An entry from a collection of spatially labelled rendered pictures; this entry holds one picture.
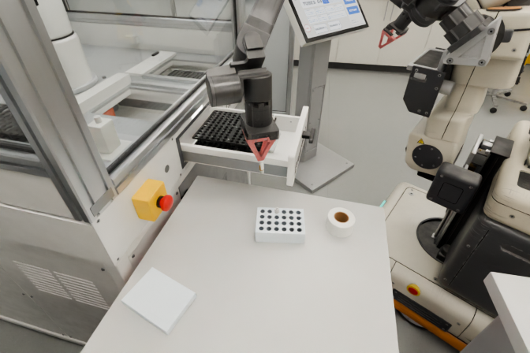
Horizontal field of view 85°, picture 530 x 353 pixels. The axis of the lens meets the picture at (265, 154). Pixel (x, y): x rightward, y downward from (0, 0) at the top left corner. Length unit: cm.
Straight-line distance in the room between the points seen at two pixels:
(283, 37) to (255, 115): 200
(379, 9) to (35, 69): 361
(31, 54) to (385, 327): 76
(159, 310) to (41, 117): 42
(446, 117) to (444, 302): 71
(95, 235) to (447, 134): 108
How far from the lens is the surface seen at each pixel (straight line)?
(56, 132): 56
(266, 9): 67
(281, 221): 76
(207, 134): 90
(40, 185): 66
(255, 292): 70
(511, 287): 89
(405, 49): 404
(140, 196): 72
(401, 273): 141
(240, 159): 83
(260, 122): 60
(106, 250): 71
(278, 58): 262
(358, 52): 396
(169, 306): 70
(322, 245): 78
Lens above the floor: 138
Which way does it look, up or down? 37 degrees down
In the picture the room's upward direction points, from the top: straight up
